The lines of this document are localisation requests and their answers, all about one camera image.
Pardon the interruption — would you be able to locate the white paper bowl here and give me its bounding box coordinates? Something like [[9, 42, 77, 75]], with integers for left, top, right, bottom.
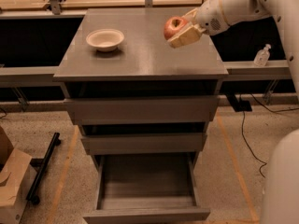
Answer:
[[86, 29, 124, 52]]

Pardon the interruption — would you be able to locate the red apple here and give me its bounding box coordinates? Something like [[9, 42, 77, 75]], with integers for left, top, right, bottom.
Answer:
[[164, 16, 189, 40]]

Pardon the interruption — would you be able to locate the grey metal rail frame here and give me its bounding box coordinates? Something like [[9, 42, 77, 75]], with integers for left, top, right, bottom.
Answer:
[[0, 7, 291, 87]]

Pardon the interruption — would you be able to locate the grey top drawer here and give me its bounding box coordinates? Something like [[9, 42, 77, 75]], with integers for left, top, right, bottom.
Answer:
[[64, 96, 219, 125]]

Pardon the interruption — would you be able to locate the grey open bottom drawer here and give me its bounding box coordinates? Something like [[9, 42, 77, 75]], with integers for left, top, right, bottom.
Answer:
[[83, 153, 210, 224]]

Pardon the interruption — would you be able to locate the black floor power box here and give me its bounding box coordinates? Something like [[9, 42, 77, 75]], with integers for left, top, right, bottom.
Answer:
[[225, 93, 252, 112]]

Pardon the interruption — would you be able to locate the grey drawer cabinet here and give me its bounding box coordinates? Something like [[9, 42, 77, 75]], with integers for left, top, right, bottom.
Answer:
[[53, 7, 228, 157]]

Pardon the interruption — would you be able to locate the clear sanitizer pump bottle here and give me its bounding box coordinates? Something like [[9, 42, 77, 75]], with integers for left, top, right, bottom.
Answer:
[[253, 44, 271, 67]]

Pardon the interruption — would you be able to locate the brown cardboard box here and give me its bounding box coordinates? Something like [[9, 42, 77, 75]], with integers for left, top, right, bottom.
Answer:
[[0, 127, 36, 224]]

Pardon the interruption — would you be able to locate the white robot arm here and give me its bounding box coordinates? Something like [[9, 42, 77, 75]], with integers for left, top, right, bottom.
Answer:
[[164, 0, 299, 224]]

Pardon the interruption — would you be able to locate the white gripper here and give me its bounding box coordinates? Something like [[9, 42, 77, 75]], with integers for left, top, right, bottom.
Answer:
[[167, 0, 230, 49]]

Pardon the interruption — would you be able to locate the black metal bar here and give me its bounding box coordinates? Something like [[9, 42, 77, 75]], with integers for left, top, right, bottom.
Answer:
[[26, 133, 61, 205]]

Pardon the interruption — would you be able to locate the grey middle drawer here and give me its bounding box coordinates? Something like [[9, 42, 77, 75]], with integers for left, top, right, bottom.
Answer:
[[81, 133, 206, 155]]

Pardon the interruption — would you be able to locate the black floor cable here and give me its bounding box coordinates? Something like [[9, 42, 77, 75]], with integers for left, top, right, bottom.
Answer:
[[240, 93, 299, 179]]

